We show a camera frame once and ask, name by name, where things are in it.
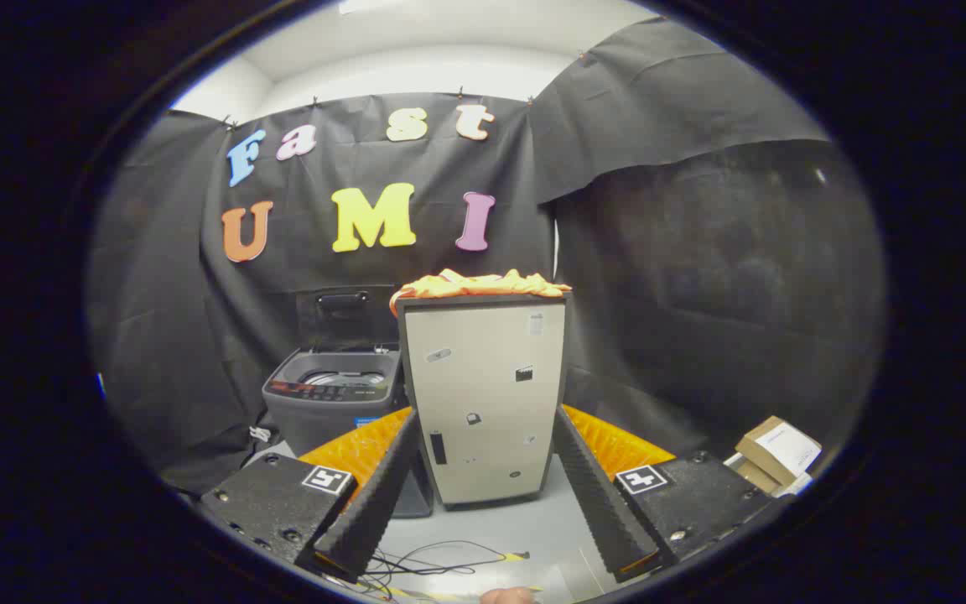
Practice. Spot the yellow black floor tape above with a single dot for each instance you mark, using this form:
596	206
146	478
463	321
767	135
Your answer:
516	555

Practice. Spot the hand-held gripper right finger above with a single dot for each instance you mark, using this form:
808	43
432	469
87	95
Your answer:
600	503

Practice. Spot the beige metal cabinet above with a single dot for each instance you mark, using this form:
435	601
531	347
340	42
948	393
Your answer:
483	394

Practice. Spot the orange polo shirt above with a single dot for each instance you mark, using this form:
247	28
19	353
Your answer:
475	285

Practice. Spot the brown cardboard box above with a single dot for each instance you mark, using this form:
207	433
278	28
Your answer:
764	445

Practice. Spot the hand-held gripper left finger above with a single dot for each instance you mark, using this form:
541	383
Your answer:
374	503

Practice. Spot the grey washing machine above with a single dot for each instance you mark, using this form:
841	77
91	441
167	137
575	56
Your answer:
324	419

